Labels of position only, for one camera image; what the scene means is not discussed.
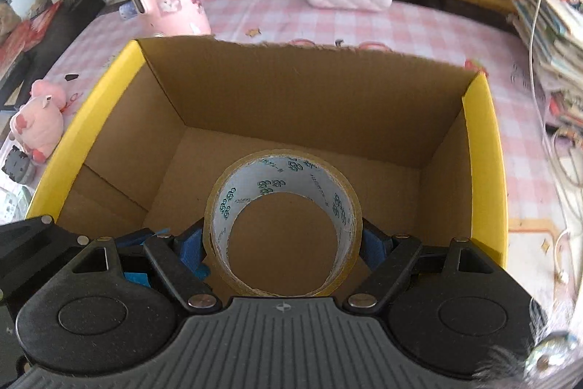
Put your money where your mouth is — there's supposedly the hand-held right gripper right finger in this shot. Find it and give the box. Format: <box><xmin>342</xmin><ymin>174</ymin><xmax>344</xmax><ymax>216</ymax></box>
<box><xmin>343</xmin><ymin>218</ymin><xmax>499</xmax><ymax>313</ymax></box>

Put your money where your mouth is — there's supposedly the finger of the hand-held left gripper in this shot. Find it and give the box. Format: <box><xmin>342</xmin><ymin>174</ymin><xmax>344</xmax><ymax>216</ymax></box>
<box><xmin>0</xmin><ymin>215</ymin><xmax>170</xmax><ymax>289</ymax></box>

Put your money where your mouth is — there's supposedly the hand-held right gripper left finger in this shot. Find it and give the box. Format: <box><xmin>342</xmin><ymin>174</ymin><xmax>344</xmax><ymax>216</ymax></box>
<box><xmin>68</xmin><ymin>221</ymin><xmax>224</xmax><ymax>311</ymax></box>

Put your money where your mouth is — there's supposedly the grey toy car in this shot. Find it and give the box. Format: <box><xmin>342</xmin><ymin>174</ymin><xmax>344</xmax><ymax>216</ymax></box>
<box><xmin>2</xmin><ymin>145</ymin><xmax>37</xmax><ymax>184</ymax></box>

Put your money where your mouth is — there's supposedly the brown packing tape roll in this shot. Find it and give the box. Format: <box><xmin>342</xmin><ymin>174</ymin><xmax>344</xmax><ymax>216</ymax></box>
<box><xmin>203</xmin><ymin>149</ymin><xmax>365</xmax><ymax>297</ymax></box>

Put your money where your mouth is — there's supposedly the large pink plush pig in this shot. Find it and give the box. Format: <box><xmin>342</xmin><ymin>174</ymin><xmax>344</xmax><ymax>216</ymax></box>
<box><xmin>9</xmin><ymin>79</ymin><xmax>67</xmax><ymax>164</ymax></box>

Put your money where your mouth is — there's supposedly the yellow cardboard box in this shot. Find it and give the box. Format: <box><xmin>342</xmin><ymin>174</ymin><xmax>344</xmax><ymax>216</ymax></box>
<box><xmin>28</xmin><ymin>36</ymin><xmax>510</xmax><ymax>303</ymax></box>

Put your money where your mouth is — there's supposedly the red printed book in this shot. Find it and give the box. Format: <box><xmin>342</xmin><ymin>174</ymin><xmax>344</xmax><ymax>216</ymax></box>
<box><xmin>0</xmin><ymin>4</ymin><xmax>62</xmax><ymax>73</ymax></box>

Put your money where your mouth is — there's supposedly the black box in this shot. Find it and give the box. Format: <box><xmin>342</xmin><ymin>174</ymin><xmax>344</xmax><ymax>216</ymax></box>
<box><xmin>0</xmin><ymin>0</ymin><xmax>107</xmax><ymax>107</ymax></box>

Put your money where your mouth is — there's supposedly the pink checked tablecloth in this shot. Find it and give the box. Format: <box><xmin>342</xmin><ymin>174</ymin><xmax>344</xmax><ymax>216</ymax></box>
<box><xmin>0</xmin><ymin>0</ymin><xmax>583</xmax><ymax>326</ymax></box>

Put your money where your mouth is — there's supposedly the stack of papers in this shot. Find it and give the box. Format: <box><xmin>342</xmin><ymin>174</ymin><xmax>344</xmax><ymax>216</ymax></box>
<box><xmin>510</xmin><ymin>0</ymin><xmax>583</xmax><ymax>130</ymax></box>

